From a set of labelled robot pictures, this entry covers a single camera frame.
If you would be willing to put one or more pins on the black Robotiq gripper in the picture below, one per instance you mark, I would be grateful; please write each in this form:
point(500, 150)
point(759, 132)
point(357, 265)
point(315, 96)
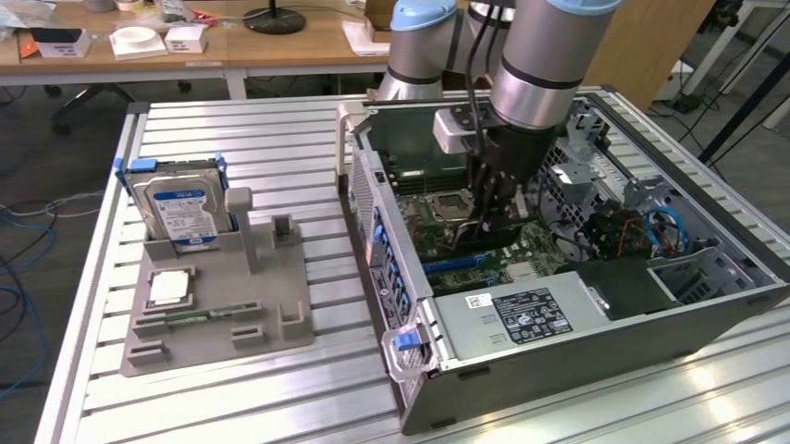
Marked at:
point(515, 157)

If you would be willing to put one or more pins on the Nvidia graphics card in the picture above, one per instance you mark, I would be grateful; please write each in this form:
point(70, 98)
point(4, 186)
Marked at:
point(493, 240)

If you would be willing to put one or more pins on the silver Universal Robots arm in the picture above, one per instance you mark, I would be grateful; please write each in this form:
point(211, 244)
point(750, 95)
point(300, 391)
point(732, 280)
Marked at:
point(543, 55)

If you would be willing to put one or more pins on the black RAM slot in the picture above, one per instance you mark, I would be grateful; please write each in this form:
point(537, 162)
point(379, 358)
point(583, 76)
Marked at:
point(433, 179)
point(432, 175)
point(437, 187)
point(435, 182)

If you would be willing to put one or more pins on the metal CPU socket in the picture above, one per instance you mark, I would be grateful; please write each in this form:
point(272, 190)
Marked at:
point(447, 205)

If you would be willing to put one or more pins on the green motherboard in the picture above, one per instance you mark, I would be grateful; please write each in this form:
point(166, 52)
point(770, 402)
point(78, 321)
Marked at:
point(543, 245)

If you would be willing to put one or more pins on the silver chipset heatsink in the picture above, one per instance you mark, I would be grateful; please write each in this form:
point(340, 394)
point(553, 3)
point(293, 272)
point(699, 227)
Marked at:
point(524, 272)

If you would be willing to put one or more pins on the blue expansion slot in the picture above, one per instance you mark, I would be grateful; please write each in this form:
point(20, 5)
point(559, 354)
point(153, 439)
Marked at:
point(453, 265)

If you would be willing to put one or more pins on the wooden cabinet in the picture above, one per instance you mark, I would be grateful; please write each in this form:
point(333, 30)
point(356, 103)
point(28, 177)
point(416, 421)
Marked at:
point(654, 46)

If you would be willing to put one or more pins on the white paper stack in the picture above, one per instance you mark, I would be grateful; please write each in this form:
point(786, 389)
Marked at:
point(364, 44)

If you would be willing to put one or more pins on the brown cardboard box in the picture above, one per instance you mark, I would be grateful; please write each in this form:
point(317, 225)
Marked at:
point(377, 16)

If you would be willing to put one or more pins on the grey power supply unit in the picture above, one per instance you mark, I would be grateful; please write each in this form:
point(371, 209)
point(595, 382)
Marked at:
point(493, 333)

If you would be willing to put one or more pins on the black slanted pole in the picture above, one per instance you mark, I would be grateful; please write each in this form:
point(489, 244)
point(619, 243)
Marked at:
point(743, 92)

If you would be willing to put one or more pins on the blue case latch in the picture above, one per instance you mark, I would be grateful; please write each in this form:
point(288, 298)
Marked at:
point(405, 343)

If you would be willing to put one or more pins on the open grey PC case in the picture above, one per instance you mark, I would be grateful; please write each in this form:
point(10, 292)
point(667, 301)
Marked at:
point(555, 370)

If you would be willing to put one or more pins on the black round lamp base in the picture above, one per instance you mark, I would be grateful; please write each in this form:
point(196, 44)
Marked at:
point(273, 23)

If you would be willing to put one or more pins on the grey parts rack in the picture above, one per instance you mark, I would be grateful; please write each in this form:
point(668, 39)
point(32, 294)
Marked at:
point(247, 291)

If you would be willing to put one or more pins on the hard disk in blue caddy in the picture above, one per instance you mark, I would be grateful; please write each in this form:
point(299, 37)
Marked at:
point(178, 217)

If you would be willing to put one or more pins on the small white box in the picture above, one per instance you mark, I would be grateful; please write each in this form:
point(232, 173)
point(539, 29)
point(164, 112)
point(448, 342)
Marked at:
point(185, 39)

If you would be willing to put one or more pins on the green RAM stick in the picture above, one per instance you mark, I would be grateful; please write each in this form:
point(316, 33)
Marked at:
point(197, 315)

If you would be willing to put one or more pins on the silver CPU chip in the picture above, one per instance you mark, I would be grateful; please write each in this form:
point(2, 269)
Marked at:
point(169, 289)

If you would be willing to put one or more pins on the black office chair base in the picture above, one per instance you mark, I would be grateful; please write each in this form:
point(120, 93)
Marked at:
point(82, 99)

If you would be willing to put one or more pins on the wooden desk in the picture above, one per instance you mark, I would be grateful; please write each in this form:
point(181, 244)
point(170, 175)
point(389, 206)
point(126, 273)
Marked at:
point(73, 65)

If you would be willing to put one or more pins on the grey cup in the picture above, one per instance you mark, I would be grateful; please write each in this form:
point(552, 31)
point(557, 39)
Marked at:
point(98, 5)

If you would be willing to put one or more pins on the white box with black top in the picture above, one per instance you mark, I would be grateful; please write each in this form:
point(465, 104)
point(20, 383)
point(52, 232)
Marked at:
point(61, 48)

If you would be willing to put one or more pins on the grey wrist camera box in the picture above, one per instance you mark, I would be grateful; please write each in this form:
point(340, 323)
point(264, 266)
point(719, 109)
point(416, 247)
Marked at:
point(449, 134)

